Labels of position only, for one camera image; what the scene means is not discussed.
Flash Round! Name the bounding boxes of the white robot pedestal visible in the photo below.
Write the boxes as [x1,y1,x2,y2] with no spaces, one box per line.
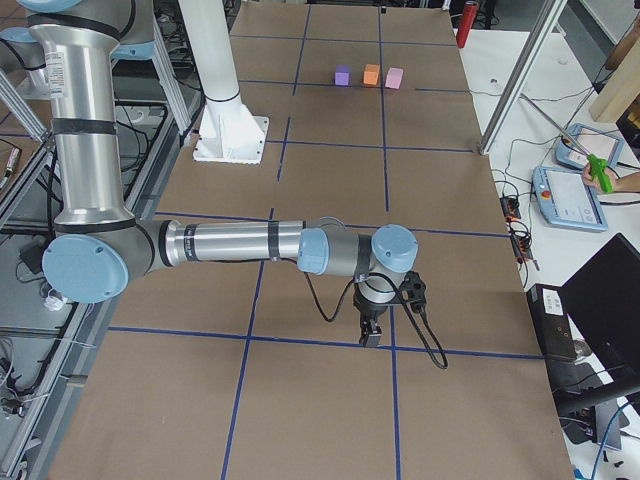
[179,0,269,165]

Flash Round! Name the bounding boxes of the red cylinder bottle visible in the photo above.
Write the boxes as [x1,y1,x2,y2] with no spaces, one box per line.
[456,1,478,49]

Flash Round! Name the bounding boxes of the near blue teach pendant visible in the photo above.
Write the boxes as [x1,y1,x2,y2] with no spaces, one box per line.
[532,166,608,233]

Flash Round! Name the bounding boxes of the brown paper table cover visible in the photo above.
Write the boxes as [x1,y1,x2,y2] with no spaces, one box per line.
[49,3,572,479]

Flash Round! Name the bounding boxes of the black power strip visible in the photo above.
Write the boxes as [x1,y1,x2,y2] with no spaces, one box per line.
[500,195,539,269]

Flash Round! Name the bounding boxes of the person in black shirt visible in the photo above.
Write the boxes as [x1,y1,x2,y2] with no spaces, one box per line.
[581,165,640,193]

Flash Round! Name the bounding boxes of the orange foam block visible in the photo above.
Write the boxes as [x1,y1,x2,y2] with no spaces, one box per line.
[362,64,380,86]

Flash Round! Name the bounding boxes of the far blue teach pendant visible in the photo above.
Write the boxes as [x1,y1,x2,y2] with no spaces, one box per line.
[555,123,623,170]

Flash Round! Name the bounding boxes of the purple foam block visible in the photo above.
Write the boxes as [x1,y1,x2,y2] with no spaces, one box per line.
[334,65,350,86]

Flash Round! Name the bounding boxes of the blue teach pendant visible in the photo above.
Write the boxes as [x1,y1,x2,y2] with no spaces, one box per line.
[555,123,623,170]
[532,166,608,233]

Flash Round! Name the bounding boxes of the reacher grabber tool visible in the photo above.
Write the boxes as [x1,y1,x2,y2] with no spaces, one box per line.
[520,94,614,193]

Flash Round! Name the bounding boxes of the aluminium frame post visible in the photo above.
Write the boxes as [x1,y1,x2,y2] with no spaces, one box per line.
[479,0,567,155]

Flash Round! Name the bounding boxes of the pink foam block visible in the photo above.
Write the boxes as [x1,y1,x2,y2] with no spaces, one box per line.
[385,67,404,90]

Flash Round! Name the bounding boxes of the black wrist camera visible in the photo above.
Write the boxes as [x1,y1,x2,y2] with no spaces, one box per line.
[399,271,427,314]

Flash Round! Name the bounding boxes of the black monitor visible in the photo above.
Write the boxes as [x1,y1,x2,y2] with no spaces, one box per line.
[556,233,639,415]

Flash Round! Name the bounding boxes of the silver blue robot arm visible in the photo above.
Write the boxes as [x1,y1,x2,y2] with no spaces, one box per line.
[24,1,425,347]

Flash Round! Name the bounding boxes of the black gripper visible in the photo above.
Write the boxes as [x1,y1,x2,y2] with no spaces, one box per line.
[353,282,399,348]

